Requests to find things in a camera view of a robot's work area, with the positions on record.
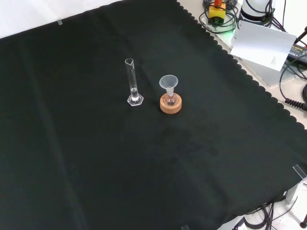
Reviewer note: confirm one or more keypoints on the clear glass graduated cylinder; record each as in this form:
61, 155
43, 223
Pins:
133, 91

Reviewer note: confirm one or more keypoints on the small round-bottom glass flask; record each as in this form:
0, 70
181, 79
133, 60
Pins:
170, 98

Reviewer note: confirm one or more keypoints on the clear plastic funnel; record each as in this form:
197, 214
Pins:
168, 82

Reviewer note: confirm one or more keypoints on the black bench cloth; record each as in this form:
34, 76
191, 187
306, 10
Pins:
96, 143

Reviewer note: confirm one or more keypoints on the clear tape strip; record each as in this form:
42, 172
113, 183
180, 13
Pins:
185, 227
299, 171

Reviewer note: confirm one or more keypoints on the yellow stop button box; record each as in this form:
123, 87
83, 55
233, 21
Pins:
217, 14

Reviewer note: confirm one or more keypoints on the pale white board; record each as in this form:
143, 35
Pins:
261, 45

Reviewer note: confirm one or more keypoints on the grey tape piece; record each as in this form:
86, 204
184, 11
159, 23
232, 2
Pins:
60, 22

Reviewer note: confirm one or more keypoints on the black power adapter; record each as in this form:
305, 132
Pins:
298, 54

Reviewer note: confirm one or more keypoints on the black tripod leg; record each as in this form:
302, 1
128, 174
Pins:
301, 36

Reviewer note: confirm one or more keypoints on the grey metal bracket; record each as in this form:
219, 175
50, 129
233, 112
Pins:
293, 194

